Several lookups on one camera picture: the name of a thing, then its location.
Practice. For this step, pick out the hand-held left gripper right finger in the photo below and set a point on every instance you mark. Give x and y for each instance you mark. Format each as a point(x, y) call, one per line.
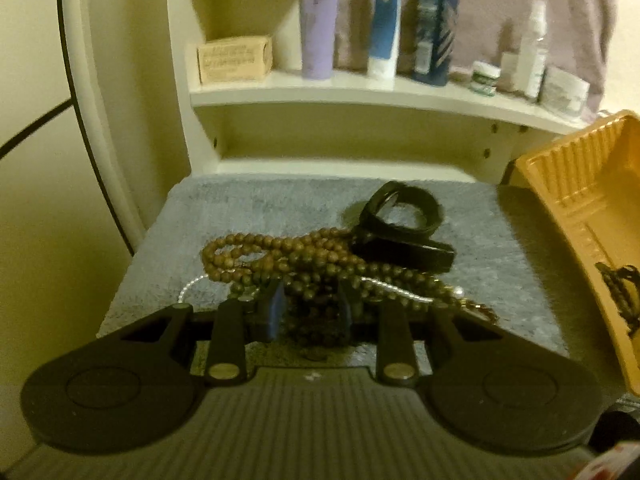
point(347, 312)

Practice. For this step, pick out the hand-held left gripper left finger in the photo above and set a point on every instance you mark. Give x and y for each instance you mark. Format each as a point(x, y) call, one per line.
point(275, 307)

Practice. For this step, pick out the orange ribbed plastic tray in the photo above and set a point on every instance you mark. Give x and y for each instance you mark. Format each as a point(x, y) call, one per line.
point(590, 170)

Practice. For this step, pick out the grey fluffy mat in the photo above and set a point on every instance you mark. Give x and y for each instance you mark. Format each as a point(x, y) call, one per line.
point(250, 205)

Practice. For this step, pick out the white shelf unit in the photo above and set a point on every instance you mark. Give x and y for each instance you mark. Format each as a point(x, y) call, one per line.
point(350, 125)

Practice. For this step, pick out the small cardboard box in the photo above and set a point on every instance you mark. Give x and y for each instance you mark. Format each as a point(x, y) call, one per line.
point(235, 59)

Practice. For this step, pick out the small green jar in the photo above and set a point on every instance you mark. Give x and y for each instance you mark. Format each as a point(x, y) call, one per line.
point(485, 80)

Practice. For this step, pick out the purple tube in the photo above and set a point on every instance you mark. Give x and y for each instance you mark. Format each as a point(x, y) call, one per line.
point(320, 25)

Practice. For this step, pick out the dark blue spray bottle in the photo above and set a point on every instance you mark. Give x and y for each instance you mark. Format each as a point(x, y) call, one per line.
point(435, 30)

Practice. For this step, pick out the white and blue tube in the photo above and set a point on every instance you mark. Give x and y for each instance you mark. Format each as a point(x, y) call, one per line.
point(385, 15)

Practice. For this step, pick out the red and white packet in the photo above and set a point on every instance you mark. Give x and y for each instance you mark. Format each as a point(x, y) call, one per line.
point(615, 462)

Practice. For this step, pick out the white cream jar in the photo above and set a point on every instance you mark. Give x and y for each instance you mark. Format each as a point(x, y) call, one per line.
point(565, 92)

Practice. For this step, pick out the white spray bottle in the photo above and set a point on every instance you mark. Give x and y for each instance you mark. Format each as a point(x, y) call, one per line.
point(532, 60)

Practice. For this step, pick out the purple towel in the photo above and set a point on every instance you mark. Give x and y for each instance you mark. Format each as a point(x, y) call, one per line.
point(500, 5)

